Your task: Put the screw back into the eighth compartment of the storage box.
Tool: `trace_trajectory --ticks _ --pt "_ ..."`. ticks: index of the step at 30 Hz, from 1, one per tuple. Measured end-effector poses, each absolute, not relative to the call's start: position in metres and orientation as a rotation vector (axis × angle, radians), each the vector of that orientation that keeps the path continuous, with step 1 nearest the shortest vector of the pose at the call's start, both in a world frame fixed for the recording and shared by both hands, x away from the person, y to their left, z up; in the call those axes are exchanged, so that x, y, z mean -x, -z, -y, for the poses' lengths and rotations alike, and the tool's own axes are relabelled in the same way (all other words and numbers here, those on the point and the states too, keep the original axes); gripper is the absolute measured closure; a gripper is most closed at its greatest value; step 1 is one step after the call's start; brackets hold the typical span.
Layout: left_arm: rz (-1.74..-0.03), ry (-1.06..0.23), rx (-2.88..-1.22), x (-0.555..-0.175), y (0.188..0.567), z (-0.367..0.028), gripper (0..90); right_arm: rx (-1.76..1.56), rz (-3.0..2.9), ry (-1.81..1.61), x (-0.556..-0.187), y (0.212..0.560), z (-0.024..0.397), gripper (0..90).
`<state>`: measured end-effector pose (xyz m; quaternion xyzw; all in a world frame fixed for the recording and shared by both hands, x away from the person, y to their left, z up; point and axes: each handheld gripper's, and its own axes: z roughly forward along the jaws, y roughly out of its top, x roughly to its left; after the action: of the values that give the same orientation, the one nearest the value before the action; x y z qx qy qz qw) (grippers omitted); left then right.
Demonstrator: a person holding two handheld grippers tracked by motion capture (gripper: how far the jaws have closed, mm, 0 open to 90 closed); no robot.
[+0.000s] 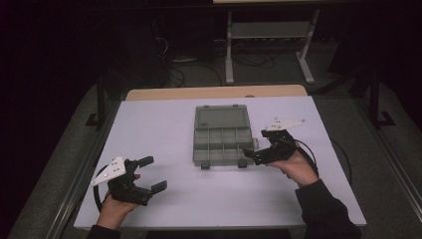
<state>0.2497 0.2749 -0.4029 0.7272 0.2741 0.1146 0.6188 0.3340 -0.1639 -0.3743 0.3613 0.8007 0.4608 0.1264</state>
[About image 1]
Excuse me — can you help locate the grey plastic compartment box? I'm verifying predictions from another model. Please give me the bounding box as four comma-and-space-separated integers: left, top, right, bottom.
192, 104, 260, 170

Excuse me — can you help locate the black floor cable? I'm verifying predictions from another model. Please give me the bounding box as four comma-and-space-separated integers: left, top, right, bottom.
168, 59, 224, 89
231, 50, 277, 70

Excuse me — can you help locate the person's left hand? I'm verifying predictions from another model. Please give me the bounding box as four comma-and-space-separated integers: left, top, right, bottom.
96, 173, 142, 231

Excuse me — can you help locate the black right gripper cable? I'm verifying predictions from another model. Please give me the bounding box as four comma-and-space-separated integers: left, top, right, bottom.
286, 136, 354, 187

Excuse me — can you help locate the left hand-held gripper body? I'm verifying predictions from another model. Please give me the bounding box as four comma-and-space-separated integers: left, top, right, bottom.
90, 155, 153, 207

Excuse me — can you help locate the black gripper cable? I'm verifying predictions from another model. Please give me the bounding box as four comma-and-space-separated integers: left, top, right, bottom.
286, 136, 354, 187
92, 164, 111, 213

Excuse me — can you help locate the person's right hand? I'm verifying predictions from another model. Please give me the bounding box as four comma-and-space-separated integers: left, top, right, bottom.
267, 149, 320, 189

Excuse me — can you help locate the black metal stand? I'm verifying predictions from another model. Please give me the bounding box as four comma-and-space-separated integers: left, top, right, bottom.
367, 68, 397, 129
85, 75, 107, 129

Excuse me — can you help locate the wooden table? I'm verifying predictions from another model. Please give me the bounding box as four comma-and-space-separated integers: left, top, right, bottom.
124, 84, 309, 102

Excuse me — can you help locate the white metal stand frame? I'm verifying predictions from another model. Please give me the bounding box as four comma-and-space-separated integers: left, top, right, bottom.
224, 8, 321, 86

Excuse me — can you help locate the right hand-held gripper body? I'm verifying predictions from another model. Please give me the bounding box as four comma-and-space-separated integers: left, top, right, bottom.
253, 116, 308, 166

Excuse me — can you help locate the white table board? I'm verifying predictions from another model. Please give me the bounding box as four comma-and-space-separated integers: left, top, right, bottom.
73, 96, 367, 231

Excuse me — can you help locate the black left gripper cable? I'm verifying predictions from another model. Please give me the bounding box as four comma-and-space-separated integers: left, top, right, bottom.
92, 164, 111, 213

